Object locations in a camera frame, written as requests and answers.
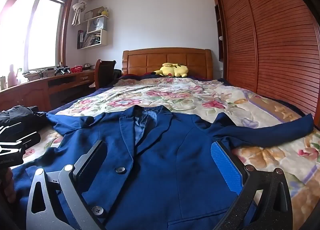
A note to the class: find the wooden headboard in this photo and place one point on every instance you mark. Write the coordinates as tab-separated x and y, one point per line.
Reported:
155	59

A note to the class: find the white shopping bag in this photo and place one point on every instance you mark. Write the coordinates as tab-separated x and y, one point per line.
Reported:
97	24

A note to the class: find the white wall shelf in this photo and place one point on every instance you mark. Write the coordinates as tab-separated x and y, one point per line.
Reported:
103	37

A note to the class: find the pink bottle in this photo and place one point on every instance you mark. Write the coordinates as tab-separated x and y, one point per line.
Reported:
11	77

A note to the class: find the black clothing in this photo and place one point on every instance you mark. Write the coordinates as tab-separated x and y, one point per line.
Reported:
15	114

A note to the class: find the blue blazer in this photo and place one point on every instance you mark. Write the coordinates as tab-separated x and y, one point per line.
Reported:
160	170

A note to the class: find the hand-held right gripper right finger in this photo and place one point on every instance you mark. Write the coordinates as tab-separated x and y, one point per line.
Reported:
225	167

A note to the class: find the dark binders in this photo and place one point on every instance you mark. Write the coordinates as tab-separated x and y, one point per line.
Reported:
81	36

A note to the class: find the white bottle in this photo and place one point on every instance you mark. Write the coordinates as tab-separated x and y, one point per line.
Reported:
20	76

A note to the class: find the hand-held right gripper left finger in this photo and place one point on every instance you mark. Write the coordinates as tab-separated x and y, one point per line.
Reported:
91	162

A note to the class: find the tied beige curtain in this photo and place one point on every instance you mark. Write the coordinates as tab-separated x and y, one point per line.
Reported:
78	7

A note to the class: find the wooden chair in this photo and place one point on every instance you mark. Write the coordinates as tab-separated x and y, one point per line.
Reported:
105	69

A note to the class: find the yellow plush toy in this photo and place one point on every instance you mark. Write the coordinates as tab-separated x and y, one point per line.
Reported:
172	69

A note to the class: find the metal bowl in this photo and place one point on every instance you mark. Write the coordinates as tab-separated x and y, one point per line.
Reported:
87	66

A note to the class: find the black device on desk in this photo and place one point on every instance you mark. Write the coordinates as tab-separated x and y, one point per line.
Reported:
62	69

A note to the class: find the wooden desk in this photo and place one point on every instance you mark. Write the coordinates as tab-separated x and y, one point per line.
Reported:
32	92

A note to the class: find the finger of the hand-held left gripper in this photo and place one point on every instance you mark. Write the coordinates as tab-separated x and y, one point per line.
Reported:
30	139
12	128

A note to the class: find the wooden louvered wardrobe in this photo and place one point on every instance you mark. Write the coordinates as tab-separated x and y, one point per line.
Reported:
262	44

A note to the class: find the floral blanket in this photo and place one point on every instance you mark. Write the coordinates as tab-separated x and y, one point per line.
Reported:
200	94

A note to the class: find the red basket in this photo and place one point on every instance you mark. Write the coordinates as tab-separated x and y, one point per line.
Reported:
76	69

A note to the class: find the person's left hand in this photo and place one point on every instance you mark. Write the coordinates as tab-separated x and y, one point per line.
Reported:
8	185

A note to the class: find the window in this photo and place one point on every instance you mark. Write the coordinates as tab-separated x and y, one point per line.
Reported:
42	32

